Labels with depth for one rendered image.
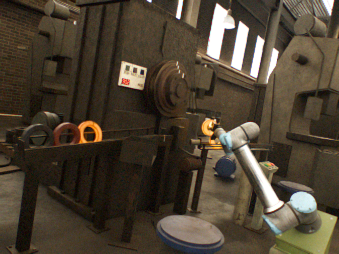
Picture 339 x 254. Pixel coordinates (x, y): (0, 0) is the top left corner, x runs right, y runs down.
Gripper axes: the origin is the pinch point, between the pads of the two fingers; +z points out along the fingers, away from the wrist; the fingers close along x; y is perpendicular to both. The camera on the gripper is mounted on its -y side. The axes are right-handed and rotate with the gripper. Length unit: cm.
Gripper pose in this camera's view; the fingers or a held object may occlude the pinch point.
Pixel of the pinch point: (210, 125)
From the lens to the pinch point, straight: 279.5
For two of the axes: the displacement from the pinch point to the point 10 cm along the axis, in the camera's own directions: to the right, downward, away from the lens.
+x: -9.5, -1.4, -2.9
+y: 2.4, -9.1, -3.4
